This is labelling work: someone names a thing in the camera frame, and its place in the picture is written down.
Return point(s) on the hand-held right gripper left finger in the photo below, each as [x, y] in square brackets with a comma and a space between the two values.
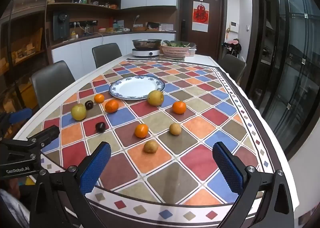
[96, 168]

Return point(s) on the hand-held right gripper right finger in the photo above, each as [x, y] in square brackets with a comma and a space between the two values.
[228, 168]

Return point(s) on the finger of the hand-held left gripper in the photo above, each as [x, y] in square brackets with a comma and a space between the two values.
[21, 115]
[47, 133]

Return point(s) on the green apple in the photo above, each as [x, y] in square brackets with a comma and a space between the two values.
[78, 112]

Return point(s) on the dark purple plum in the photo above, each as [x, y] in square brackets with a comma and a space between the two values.
[89, 104]
[100, 127]

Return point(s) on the small brown kiwi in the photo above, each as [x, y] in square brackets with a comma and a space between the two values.
[175, 128]
[150, 146]

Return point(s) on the blue rimmed white plate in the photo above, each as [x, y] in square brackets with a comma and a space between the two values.
[135, 88]

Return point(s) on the grey dining chair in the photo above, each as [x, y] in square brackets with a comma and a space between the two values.
[52, 80]
[107, 54]
[233, 68]

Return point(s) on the colourful checkered tablecloth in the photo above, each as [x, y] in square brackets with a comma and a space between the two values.
[175, 183]

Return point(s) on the small orange mandarin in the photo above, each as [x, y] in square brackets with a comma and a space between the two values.
[99, 98]

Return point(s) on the wooden display shelf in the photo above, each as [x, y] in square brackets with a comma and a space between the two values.
[22, 43]

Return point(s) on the yellow pear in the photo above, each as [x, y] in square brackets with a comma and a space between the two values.
[155, 98]

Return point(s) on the white base cabinets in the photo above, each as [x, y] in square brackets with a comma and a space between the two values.
[82, 45]

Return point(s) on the pink and black bag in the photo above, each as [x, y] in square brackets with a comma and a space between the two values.
[232, 46]

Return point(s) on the white induction cooker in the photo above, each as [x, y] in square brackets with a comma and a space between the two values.
[146, 53]

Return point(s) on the pink plastic basket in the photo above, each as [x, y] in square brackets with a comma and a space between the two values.
[175, 51]

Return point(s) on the black framed glass door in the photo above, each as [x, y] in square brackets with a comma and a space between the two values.
[295, 55]

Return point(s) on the steel pan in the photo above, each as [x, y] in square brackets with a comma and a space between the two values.
[146, 43]

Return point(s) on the green leafy vegetables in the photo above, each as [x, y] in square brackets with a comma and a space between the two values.
[176, 43]

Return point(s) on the white intercom panel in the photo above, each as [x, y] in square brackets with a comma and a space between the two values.
[233, 27]

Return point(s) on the brown door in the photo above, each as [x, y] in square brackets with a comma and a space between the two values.
[215, 18]

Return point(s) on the black wall appliance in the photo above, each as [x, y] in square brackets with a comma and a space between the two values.
[60, 26]

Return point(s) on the red wall calendar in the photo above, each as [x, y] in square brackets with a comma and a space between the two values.
[200, 15]

